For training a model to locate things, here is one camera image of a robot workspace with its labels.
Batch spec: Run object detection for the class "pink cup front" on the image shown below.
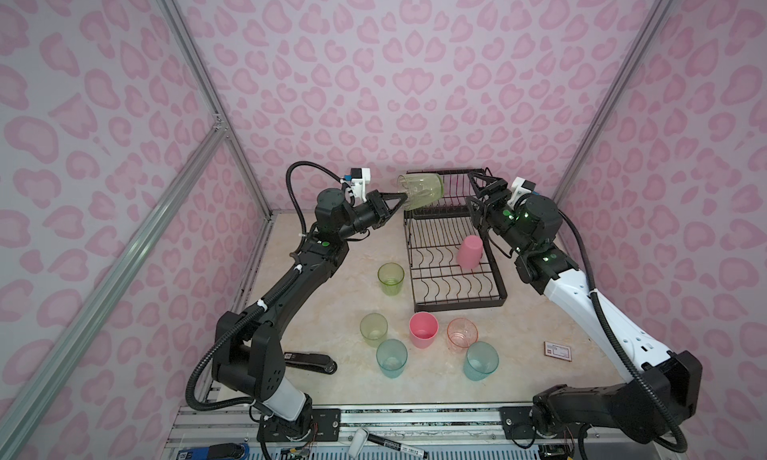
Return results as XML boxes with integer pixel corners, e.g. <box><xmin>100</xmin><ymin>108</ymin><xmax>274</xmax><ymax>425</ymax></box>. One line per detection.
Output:
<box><xmin>409</xmin><ymin>311</ymin><xmax>439</xmax><ymax>349</ymax></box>

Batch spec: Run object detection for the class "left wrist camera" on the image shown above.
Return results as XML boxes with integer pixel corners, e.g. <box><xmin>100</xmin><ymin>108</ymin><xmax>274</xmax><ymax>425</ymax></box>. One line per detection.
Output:
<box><xmin>341</xmin><ymin>168</ymin><xmax>372</xmax><ymax>204</ymax></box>

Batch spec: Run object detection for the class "teal cup right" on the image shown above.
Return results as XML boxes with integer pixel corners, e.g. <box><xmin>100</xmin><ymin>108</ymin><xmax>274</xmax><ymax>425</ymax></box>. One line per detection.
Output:
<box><xmin>463</xmin><ymin>341</ymin><xmax>501</xmax><ymax>381</ymax></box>

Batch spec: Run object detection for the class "yellow-green cup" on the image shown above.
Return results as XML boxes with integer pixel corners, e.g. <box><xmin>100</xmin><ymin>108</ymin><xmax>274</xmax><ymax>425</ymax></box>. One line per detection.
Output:
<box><xmin>360</xmin><ymin>312</ymin><xmax>389</xmax><ymax>348</ymax></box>

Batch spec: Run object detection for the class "green cup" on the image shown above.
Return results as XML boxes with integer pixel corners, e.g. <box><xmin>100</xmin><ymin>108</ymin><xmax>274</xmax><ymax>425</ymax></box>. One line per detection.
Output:
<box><xmin>378</xmin><ymin>262</ymin><xmax>405</xmax><ymax>296</ymax></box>
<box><xmin>397</xmin><ymin>172</ymin><xmax>445</xmax><ymax>212</ymax></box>

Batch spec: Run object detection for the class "black wire dish rack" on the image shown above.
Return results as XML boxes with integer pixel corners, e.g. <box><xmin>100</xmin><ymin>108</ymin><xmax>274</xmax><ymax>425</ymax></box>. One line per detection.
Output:
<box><xmin>403</xmin><ymin>169</ymin><xmax>507</xmax><ymax>313</ymax></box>

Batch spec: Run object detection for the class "red white card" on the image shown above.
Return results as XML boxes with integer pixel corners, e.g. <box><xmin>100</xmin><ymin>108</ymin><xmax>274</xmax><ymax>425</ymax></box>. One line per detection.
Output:
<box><xmin>543</xmin><ymin>341</ymin><xmax>573</xmax><ymax>362</ymax></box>

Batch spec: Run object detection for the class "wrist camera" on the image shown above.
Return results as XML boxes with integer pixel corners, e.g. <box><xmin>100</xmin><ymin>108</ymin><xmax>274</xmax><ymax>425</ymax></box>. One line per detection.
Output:
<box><xmin>341</xmin><ymin>168</ymin><xmax>372</xmax><ymax>204</ymax></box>
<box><xmin>507</xmin><ymin>176</ymin><xmax>537</xmax><ymax>208</ymax></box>

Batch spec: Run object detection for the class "black marker pen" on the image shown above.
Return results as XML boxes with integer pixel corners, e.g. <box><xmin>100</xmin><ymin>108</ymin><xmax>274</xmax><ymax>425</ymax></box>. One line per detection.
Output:
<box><xmin>348</xmin><ymin>428</ymin><xmax>429</xmax><ymax>460</ymax></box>

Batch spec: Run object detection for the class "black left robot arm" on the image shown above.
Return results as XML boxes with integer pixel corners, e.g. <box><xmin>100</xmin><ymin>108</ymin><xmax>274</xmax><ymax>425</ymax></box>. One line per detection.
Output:
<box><xmin>206</xmin><ymin>188</ymin><xmax>407</xmax><ymax>430</ymax></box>

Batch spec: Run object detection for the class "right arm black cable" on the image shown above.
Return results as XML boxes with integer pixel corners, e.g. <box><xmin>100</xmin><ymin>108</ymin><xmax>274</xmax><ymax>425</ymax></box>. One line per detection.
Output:
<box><xmin>556</xmin><ymin>207</ymin><xmax>690</xmax><ymax>454</ymax></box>

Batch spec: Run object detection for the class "black stapler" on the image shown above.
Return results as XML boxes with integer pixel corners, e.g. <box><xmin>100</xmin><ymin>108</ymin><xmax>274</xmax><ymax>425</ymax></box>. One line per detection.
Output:
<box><xmin>284</xmin><ymin>352</ymin><xmax>338</xmax><ymax>375</ymax></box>

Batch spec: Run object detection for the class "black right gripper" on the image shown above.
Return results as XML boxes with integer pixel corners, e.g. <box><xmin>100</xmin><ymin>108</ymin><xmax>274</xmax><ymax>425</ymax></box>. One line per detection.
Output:
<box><xmin>464</xmin><ymin>172</ymin><xmax>535</xmax><ymax>256</ymax></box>

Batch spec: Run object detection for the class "orange translucent cup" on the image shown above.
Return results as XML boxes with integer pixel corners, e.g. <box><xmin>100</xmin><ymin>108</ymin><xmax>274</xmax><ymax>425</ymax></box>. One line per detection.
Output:
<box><xmin>447</xmin><ymin>317</ymin><xmax>479</xmax><ymax>352</ymax></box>

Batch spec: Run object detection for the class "pink cup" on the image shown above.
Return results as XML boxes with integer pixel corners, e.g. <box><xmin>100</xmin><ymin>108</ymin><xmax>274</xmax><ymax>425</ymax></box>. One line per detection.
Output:
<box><xmin>457</xmin><ymin>234</ymin><xmax>485</xmax><ymax>270</ymax></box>
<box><xmin>409</xmin><ymin>311</ymin><xmax>439</xmax><ymax>349</ymax></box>

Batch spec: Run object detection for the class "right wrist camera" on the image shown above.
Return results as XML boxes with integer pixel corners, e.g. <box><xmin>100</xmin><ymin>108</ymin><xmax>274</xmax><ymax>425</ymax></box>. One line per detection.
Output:
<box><xmin>507</xmin><ymin>176</ymin><xmax>537</xmax><ymax>208</ymax></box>

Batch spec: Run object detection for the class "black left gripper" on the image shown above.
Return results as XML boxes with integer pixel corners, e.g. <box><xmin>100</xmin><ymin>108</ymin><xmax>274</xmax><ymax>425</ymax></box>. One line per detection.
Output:
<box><xmin>336</xmin><ymin>192</ymin><xmax>407</xmax><ymax>244</ymax></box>

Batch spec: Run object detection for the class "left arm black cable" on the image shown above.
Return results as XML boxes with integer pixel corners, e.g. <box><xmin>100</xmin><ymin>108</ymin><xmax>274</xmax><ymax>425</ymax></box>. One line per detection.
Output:
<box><xmin>184</xmin><ymin>159</ymin><xmax>344</xmax><ymax>413</ymax></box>

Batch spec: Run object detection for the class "teal cup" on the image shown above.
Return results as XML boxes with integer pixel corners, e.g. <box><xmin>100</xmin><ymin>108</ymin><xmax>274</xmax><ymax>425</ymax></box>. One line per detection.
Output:
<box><xmin>376</xmin><ymin>339</ymin><xmax>409</xmax><ymax>378</ymax></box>
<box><xmin>463</xmin><ymin>341</ymin><xmax>501</xmax><ymax>381</ymax></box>

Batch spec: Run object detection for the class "teal cup left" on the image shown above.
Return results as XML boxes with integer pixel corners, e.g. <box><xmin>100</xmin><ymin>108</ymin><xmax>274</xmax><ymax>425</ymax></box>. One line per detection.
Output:
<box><xmin>376</xmin><ymin>339</ymin><xmax>409</xmax><ymax>378</ymax></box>

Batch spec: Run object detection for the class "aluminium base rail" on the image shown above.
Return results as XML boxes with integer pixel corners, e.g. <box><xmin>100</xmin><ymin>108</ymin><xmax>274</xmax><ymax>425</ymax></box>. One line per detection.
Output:
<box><xmin>158</xmin><ymin>402</ymin><xmax>684</xmax><ymax>460</ymax></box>

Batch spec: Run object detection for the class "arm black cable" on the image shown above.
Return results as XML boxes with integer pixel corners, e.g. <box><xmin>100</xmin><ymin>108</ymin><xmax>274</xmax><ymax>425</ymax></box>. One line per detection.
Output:
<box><xmin>184</xmin><ymin>159</ymin><xmax>344</xmax><ymax>413</ymax></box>
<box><xmin>556</xmin><ymin>207</ymin><xmax>690</xmax><ymax>454</ymax></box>

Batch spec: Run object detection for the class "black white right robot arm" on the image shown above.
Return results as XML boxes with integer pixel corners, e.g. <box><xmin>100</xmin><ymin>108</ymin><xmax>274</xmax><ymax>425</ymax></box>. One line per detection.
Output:
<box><xmin>465</xmin><ymin>171</ymin><xmax>702</xmax><ymax>453</ymax></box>

